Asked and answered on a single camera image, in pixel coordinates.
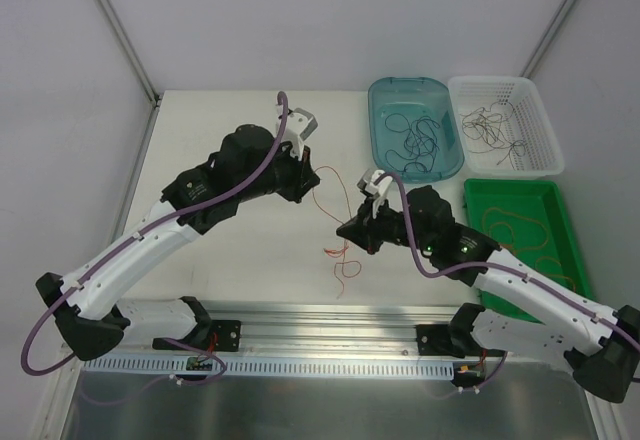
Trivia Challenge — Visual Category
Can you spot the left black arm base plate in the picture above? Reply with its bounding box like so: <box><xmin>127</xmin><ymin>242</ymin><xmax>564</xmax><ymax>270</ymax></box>
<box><xmin>152</xmin><ymin>319</ymin><xmax>242</xmax><ymax>353</ymax></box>

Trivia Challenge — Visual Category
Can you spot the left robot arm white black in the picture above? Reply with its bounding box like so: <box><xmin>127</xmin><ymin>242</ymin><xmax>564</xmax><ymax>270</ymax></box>
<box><xmin>36</xmin><ymin>119</ymin><xmax>320</xmax><ymax>361</ymax></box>

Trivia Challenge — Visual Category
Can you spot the orange wire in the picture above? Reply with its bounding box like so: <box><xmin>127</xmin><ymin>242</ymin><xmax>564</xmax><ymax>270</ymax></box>
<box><xmin>533</xmin><ymin>256</ymin><xmax>579</xmax><ymax>296</ymax></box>
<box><xmin>310</xmin><ymin>166</ymin><xmax>362</xmax><ymax>301</ymax></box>
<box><xmin>480</xmin><ymin>204</ymin><xmax>554</xmax><ymax>254</ymax></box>

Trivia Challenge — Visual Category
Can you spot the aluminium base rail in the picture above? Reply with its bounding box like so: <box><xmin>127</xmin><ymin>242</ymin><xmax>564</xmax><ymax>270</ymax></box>
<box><xmin>62</xmin><ymin>302</ymin><xmax>604</xmax><ymax>361</ymax></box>

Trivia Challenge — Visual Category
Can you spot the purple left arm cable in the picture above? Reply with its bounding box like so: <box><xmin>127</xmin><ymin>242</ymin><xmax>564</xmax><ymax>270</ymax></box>
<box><xmin>20</xmin><ymin>91</ymin><xmax>291</xmax><ymax>376</ymax></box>

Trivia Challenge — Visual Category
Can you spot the black wire in basket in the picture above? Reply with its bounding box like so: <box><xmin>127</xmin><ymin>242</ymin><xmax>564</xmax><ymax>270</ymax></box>
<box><xmin>460</xmin><ymin>109</ymin><xmax>506</xmax><ymax>149</ymax></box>

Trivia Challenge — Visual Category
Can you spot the dark wire pulled from tangle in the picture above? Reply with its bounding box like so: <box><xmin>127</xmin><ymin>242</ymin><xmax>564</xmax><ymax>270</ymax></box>
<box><xmin>461</xmin><ymin>101</ymin><xmax>514</xmax><ymax>149</ymax></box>

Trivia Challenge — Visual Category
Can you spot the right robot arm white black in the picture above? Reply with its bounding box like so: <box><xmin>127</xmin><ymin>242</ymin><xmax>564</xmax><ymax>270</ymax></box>
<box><xmin>336</xmin><ymin>186</ymin><xmax>639</xmax><ymax>404</ymax></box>

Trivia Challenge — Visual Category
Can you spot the right aluminium frame post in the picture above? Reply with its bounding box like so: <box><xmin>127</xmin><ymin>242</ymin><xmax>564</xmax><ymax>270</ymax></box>
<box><xmin>520</xmin><ymin>0</ymin><xmax>580</xmax><ymax>79</ymax></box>

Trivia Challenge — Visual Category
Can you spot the left aluminium frame post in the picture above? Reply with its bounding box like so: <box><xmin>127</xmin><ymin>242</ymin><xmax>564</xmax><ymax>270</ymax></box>
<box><xmin>95</xmin><ymin>0</ymin><xmax>161</xmax><ymax>106</ymax></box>

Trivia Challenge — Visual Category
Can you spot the orange wire in green tray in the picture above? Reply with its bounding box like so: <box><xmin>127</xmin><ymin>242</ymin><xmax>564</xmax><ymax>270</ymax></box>
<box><xmin>533</xmin><ymin>256</ymin><xmax>579</xmax><ymax>296</ymax></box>

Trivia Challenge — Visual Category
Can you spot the white perforated plastic basket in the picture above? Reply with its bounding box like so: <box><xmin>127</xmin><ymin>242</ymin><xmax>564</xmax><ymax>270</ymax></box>
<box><xmin>448</xmin><ymin>76</ymin><xmax>565</xmax><ymax>179</ymax></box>

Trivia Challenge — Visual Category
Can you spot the teal transparent plastic bin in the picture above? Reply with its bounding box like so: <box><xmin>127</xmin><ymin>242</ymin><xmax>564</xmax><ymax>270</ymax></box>
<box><xmin>367</xmin><ymin>77</ymin><xmax>464</xmax><ymax>184</ymax></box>

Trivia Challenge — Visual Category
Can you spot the aluminium frame post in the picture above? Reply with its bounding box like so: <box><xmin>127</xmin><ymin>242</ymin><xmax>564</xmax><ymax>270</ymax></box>
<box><xmin>520</xmin><ymin>0</ymin><xmax>580</xmax><ymax>79</ymax></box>
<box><xmin>95</xmin><ymin>0</ymin><xmax>161</xmax><ymax>106</ymax></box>

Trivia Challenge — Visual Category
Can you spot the black white striped wire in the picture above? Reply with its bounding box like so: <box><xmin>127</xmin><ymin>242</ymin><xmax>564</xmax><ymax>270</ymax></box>
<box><xmin>469</xmin><ymin>112</ymin><xmax>526</xmax><ymax>166</ymax></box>

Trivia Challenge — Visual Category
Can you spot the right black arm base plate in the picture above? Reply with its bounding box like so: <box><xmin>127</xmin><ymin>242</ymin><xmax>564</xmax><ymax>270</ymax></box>
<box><xmin>415</xmin><ymin>324</ymin><xmax>482</xmax><ymax>358</ymax></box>

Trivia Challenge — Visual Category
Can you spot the dark thin wire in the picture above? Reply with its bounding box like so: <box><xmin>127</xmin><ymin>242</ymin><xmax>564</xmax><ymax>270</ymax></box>
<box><xmin>384</xmin><ymin>112</ymin><xmax>444</xmax><ymax>174</ymax></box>

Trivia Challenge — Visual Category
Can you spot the green plastic tray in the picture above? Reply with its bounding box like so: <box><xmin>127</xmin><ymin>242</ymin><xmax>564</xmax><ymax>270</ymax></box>
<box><xmin>464</xmin><ymin>179</ymin><xmax>594</xmax><ymax>300</ymax></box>

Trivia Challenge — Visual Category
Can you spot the white slotted cable duct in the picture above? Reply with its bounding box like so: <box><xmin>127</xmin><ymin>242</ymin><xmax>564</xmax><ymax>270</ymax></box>
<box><xmin>84</xmin><ymin>353</ymin><xmax>454</xmax><ymax>381</ymax></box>

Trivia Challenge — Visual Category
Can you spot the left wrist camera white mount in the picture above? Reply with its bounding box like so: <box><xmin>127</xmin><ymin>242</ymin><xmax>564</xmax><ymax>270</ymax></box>
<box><xmin>274</xmin><ymin>105</ymin><xmax>318</xmax><ymax>161</ymax></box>

